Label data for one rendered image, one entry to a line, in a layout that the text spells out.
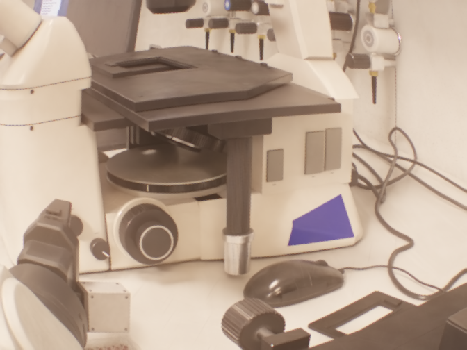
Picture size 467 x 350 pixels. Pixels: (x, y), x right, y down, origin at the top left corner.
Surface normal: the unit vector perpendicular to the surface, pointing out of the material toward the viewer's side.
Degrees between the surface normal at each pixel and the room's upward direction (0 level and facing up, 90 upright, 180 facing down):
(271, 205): 48
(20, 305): 66
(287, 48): 105
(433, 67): 90
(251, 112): 90
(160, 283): 0
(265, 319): 90
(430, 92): 90
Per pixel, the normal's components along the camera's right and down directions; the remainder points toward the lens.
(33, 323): 0.92, -0.39
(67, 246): 0.05, 0.23
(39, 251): 0.15, -0.96
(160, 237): 0.47, 0.27
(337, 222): 0.34, -0.43
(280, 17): -0.88, 0.29
